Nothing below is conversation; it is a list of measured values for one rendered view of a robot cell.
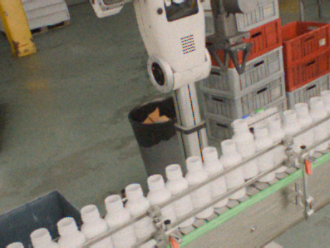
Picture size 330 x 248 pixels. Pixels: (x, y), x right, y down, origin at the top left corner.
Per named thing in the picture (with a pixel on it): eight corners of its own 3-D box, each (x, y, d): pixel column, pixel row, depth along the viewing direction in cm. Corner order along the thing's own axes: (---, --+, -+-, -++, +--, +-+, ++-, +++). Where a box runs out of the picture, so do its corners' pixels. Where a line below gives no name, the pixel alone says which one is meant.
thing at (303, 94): (291, 116, 416) (289, 92, 406) (257, 107, 446) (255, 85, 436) (333, 93, 447) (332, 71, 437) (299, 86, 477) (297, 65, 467)
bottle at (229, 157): (250, 195, 131) (243, 142, 124) (231, 203, 129) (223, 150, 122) (239, 186, 136) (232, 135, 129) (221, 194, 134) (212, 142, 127)
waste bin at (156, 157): (170, 220, 302) (150, 130, 274) (135, 195, 336) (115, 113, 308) (224, 190, 324) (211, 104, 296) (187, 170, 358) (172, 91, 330)
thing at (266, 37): (232, 68, 345) (229, 38, 335) (194, 62, 373) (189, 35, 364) (283, 45, 379) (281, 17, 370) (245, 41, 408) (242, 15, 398)
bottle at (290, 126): (290, 169, 140) (287, 118, 133) (278, 161, 145) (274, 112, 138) (307, 162, 142) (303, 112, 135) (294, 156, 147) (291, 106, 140)
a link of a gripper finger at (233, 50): (236, 79, 116) (230, 41, 112) (219, 76, 121) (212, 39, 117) (257, 71, 119) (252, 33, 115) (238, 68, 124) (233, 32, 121)
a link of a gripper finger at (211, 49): (227, 77, 118) (221, 40, 115) (209, 74, 124) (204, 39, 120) (247, 69, 122) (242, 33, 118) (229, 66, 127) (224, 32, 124)
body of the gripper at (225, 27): (231, 46, 113) (226, 15, 110) (205, 43, 121) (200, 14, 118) (251, 39, 116) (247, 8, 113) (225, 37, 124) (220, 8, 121)
